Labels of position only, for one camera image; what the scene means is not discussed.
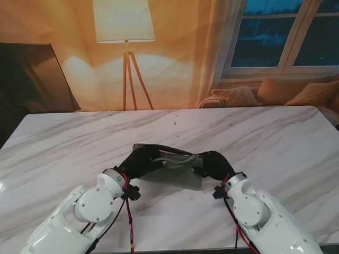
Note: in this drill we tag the grey suede zip pouch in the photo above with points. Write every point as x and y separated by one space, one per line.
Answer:
180 172

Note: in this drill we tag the beige curtain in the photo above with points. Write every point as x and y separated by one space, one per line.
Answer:
219 53

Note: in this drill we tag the dark flat television screen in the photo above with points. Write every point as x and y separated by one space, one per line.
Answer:
31 79

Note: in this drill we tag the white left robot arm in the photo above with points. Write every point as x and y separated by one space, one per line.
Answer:
79 217

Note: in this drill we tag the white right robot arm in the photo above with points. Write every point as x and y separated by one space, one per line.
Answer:
265 214

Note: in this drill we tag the plain tan cushion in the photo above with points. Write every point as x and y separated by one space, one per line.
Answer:
280 91

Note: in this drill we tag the cream knitted cushion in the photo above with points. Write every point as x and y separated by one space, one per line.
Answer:
233 96

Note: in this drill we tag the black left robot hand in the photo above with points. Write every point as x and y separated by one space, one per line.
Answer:
137 164

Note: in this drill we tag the beige sofa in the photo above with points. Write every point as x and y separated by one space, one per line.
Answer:
208 101

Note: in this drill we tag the floor lamp with wooden legs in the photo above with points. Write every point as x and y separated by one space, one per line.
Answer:
124 21

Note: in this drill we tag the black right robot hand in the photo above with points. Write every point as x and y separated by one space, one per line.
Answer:
215 164

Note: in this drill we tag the orange knitted cushion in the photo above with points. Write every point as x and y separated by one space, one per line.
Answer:
315 94

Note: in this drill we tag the white framed window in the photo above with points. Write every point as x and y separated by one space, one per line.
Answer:
259 39

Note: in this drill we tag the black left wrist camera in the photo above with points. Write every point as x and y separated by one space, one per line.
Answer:
132 193

